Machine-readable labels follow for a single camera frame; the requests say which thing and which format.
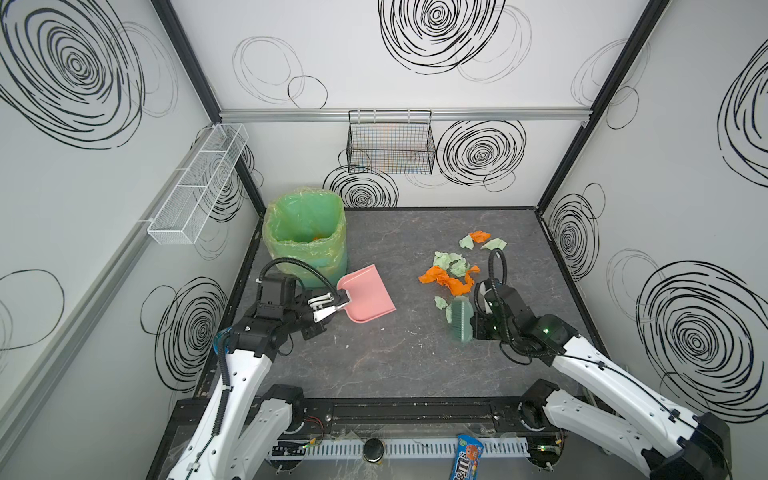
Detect green hand brush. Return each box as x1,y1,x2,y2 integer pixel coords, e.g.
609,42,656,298
446,296,474,343

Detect pink plastic dustpan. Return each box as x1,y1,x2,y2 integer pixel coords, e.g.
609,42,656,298
337,265,396,324

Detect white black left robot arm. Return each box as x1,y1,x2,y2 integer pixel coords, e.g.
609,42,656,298
167,274,349,479

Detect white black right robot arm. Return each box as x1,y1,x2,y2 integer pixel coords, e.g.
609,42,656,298
471,279,732,479

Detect orange paper scrap centre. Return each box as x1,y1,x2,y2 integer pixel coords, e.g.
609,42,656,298
418,266,480,297

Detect green paper scrap front left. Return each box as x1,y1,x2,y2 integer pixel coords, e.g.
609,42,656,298
434,296,448,310

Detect green paper scrap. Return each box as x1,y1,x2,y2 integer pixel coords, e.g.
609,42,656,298
434,296,448,310
481,238,508,251
433,251,471,277

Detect green paper scrap centre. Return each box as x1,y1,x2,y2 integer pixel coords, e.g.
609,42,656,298
433,251,471,277

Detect blue cup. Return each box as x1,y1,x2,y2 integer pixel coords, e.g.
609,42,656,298
212,328,231,356

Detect green paper scrap far right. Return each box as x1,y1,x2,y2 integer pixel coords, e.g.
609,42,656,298
481,238,508,251

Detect green paper scrap far corner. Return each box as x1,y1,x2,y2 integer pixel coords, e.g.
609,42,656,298
459,235,474,250

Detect orange paper scrap far corner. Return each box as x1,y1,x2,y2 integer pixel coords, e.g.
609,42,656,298
469,231,492,244

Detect green bin with plastic liner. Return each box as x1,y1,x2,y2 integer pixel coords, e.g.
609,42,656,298
262,188,348,285

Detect candy bag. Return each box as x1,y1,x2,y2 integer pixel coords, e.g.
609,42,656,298
449,434,484,480

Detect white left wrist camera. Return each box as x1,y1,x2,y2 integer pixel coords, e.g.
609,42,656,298
308,289,350,323

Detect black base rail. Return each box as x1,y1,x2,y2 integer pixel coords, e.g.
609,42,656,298
288,396,536,437

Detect clear plastic wall shelf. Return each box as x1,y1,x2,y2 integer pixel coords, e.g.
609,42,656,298
147,123,248,246

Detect white slotted cable duct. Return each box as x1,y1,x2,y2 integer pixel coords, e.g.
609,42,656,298
269,436,532,462

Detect black wire wall basket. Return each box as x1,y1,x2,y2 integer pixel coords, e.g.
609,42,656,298
346,109,437,175

